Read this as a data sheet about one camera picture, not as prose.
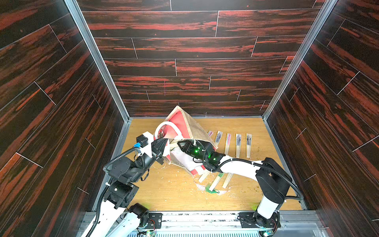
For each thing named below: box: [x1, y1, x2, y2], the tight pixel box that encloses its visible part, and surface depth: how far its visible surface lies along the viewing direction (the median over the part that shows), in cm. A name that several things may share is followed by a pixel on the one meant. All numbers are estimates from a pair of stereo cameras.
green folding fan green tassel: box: [205, 172, 225, 194], surface depth 87 cm
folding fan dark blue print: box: [246, 133, 253, 158], surface depth 106 cm
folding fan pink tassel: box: [225, 133, 232, 156], surface depth 106 cm
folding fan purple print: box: [235, 133, 242, 159], surface depth 104 cm
